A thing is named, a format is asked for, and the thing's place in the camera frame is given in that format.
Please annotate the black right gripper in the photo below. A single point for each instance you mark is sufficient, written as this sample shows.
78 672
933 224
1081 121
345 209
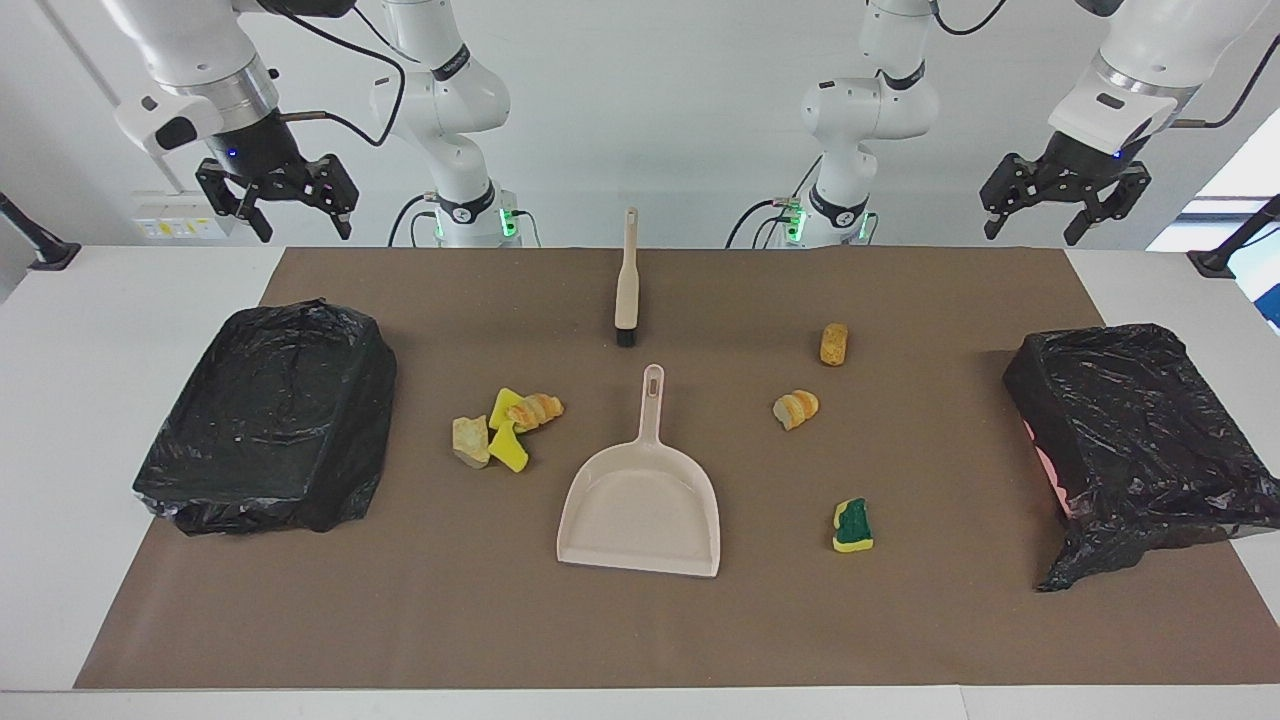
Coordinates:
255 150

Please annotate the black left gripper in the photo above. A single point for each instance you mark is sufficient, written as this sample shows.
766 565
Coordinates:
1080 165

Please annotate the brown toy bread roll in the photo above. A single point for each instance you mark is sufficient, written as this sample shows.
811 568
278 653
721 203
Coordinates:
834 344

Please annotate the yellow green sponge piece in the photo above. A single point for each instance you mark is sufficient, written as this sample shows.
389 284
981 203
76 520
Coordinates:
852 526
500 405
512 456

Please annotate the beige stone-like chunk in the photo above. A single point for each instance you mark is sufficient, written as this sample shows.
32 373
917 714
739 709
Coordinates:
470 441

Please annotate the striped toy croissant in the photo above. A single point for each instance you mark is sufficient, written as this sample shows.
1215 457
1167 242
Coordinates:
537 410

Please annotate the toy croissant half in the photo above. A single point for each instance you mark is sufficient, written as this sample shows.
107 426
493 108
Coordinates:
796 409

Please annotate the beige hand brush black bristles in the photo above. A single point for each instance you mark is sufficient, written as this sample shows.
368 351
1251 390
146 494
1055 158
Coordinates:
627 290

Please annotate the beige plastic dustpan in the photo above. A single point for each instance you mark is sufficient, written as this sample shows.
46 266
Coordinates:
640 500

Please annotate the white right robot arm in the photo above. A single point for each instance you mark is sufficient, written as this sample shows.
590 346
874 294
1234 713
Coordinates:
445 100

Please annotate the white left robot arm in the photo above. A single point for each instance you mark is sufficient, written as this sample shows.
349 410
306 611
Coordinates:
860 110

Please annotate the black bag lined bin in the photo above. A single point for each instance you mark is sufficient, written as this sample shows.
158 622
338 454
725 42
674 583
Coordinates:
270 420

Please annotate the black bag pink bin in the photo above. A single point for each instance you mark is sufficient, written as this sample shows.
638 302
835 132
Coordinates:
1140 430

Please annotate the black clamp stand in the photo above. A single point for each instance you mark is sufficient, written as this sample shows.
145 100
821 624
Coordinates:
45 255
1215 262

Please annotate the bright window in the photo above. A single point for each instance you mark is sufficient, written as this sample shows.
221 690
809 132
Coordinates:
1240 170

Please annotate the brown table mat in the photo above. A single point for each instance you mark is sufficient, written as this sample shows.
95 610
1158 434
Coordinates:
640 630

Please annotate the white wall socket box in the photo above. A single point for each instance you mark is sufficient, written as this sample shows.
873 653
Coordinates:
180 215

